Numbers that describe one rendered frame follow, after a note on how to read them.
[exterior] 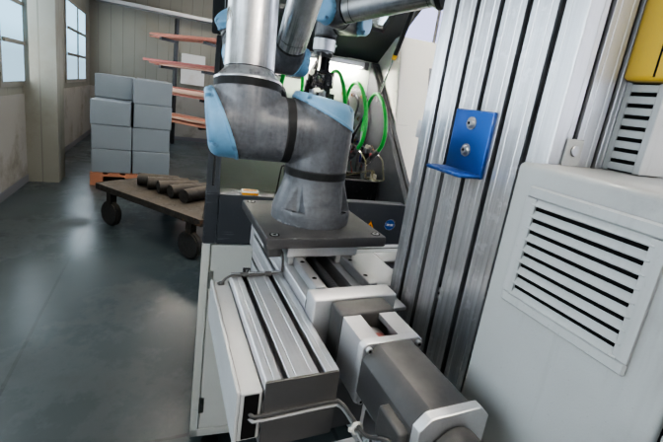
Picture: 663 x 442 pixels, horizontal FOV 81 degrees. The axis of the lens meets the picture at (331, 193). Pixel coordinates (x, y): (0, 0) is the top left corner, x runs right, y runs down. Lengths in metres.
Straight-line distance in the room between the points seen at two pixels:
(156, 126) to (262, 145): 4.23
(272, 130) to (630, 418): 0.55
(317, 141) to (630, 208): 0.45
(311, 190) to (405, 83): 1.03
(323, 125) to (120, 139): 4.31
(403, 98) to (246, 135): 1.06
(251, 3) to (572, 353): 0.63
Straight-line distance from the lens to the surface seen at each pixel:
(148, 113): 4.85
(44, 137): 5.04
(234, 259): 1.28
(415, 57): 1.70
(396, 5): 1.14
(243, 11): 0.70
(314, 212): 0.69
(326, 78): 1.36
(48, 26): 4.98
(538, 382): 0.47
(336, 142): 0.68
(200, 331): 1.40
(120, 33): 8.84
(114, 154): 4.92
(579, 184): 0.42
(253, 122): 0.65
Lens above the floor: 1.26
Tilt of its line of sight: 13 degrees down
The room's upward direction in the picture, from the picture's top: 8 degrees clockwise
